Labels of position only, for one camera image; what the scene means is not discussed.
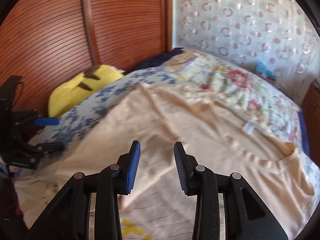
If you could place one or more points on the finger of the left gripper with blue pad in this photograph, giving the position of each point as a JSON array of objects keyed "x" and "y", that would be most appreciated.
[{"x": 47, "y": 121}]

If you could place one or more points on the colourful floral quilt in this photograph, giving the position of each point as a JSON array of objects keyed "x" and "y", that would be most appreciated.
[{"x": 237, "y": 87}]

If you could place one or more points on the blue plastic bag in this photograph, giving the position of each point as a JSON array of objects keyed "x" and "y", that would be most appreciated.
[{"x": 262, "y": 70}]

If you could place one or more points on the blue floral white mattress pad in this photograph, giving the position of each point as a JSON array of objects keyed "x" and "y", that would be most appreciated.
[{"x": 253, "y": 98}]

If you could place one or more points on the dark blue bed sheet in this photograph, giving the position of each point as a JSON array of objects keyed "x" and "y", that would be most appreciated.
[{"x": 303, "y": 132}]

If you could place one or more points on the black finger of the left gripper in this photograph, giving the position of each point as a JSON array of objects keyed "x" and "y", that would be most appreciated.
[{"x": 51, "y": 147}]

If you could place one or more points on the circle patterned sheer curtain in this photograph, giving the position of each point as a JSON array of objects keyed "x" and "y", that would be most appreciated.
[{"x": 276, "y": 33}]

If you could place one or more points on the wooden louvred wardrobe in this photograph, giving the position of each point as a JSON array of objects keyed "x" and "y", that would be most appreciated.
[{"x": 47, "y": 42}]

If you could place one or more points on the long wooden sideboard cabinet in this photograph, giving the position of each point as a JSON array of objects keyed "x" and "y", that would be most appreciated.
[{"x": 310, "y": 109}]

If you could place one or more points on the beige printed t-shirt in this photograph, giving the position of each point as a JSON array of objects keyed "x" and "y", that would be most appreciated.
[{"x": 158, "y": 116}]

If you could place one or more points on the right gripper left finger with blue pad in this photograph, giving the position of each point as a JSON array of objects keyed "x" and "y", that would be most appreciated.
[{"x": 128, "y": 165}]

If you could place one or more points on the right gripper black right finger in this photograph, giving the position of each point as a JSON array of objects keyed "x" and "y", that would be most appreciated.
[{"x": 186, "y": 168}]

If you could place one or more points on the yellow plush toy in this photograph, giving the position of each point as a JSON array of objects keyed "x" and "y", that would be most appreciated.
[{"x": 76, "y": 90}]

